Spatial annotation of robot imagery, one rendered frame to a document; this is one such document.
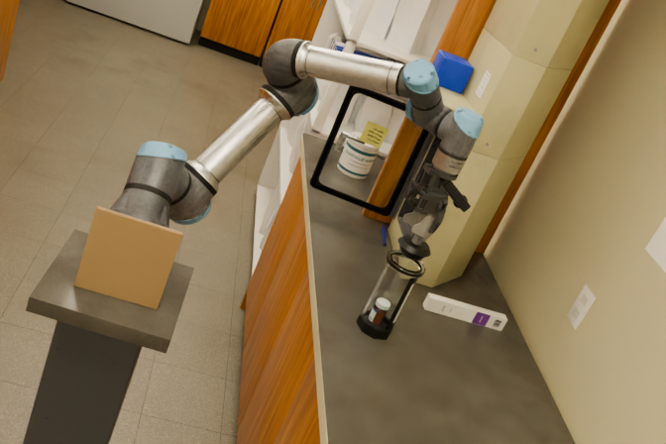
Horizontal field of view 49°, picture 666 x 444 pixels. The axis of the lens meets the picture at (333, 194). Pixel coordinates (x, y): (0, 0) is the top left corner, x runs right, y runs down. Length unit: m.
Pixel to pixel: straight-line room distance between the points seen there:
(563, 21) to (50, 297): 1.48
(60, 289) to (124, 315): 0.15
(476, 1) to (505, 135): 0.48
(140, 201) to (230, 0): 5.48
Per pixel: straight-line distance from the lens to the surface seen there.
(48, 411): 2.02
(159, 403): 2.97
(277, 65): 1.87
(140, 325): 1.74
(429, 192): 1.82
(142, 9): 7.10
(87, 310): 1.75
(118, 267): 1.76
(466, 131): 1.77
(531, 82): 2.17
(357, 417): 1.74
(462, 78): 2.34
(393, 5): 3.44
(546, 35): 2.15
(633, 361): 2.02
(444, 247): 2.33
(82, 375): 1.92
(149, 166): 1.78
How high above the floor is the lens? 1.99
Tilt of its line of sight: 23 degrees down
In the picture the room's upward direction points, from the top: 23 degrees clockwise
